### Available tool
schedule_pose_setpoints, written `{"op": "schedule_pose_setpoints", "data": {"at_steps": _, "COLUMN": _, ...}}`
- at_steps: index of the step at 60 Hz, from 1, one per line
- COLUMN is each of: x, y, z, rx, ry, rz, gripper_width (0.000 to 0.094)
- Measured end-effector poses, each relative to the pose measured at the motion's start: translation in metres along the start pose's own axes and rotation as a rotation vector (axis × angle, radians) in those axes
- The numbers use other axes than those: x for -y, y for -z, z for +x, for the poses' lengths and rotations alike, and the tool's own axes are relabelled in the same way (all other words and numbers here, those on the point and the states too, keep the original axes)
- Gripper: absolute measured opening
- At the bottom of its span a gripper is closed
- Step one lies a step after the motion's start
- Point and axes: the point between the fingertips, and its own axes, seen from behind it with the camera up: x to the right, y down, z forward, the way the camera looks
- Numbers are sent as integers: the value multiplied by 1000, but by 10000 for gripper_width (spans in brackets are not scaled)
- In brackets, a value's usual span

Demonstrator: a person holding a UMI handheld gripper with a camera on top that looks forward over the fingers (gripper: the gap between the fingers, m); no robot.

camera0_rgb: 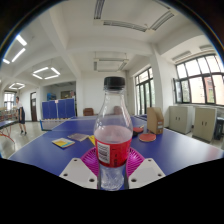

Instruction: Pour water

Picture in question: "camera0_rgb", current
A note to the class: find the blue framed low barrier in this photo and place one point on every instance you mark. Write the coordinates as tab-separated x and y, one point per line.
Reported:
50	124

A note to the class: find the person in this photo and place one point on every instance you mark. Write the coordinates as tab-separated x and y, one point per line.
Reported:
21	113

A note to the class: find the beige two-door cabinet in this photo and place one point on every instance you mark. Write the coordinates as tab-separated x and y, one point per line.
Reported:
180	119
204	124

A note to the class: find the group of ceiling lights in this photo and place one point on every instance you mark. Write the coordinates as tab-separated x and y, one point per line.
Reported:
46	71

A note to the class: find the brown cardboard box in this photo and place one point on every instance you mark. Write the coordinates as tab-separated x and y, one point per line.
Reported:
155	120

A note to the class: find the black-framed large window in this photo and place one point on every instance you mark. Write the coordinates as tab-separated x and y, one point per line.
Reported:
198	81

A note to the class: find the clear red-labelled drink bottle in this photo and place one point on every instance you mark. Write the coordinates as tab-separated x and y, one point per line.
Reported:
113	140

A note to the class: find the brown armchair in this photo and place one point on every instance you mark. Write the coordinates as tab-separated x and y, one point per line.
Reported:
88	112

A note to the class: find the red-legged table tennis table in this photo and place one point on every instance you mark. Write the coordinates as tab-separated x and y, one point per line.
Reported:
6	124

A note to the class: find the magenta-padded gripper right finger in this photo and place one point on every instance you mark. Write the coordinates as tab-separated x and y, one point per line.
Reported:
146	171

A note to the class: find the yellow book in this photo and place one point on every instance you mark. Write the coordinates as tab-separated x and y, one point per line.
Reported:
92	139

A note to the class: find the blue folding partition wall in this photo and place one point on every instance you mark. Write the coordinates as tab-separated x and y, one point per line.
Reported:
58	108

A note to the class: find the black-framed glass door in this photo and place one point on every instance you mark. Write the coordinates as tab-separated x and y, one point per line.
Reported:
145	91

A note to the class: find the yellow and blue booklet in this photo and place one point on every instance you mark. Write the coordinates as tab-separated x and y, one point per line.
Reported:
63	143

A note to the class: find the grey booklet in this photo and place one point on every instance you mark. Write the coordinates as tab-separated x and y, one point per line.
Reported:
78	137

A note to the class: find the red table tennis paddle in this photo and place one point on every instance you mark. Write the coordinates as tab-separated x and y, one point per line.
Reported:
147	137
138	129

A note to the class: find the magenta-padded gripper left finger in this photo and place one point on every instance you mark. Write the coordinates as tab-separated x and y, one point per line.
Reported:
77	170

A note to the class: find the dark brown door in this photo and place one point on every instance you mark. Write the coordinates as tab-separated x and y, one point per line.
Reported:
33	107

